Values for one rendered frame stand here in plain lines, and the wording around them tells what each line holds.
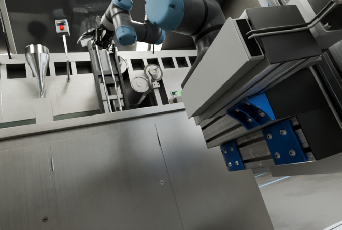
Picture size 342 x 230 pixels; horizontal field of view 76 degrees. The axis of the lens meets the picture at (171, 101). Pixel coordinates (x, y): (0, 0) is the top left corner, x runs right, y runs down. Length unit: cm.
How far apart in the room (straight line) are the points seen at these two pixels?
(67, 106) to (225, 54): 154
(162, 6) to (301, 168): 54
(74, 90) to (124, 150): 86
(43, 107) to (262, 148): 124
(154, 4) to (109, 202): 81
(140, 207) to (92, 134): 40
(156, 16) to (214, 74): 32
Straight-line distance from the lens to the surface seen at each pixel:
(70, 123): 108
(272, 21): 36
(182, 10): 63
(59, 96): 181
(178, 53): 226
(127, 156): 110
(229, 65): 33
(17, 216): 108
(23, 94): 184
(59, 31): 171
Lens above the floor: 56
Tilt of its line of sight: 17 degrees up
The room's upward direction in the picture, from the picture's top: 17 degrees counter-clockwise
